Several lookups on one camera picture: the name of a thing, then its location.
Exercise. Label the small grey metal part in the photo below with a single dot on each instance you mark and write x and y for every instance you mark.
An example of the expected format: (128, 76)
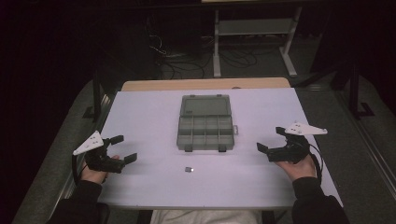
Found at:
(188, 169)

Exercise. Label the white metal desk frame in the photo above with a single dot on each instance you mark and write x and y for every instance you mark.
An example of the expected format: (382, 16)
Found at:
(255, 27)

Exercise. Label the black metal stand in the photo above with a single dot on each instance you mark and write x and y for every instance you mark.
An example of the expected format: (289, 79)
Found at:
(97, 99)
(355, 93)

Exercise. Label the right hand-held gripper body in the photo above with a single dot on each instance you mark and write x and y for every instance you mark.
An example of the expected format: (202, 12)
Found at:
(292, 149)

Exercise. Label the person's left hand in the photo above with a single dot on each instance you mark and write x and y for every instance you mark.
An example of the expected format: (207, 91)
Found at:
(93, 175)

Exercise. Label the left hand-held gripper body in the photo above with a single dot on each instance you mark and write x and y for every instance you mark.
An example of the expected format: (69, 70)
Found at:
(99, 160)

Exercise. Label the person's lap in light trousers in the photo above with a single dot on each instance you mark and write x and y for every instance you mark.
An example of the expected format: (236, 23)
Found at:
(205, 217)

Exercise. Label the clear plastic compartment box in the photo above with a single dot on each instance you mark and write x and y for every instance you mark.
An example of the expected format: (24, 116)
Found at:
(205, 124)

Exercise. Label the wooden table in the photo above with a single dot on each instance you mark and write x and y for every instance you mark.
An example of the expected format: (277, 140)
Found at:
(205, 84)

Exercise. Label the person's right hand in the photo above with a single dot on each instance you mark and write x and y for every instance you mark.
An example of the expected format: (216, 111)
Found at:
(297, 170)

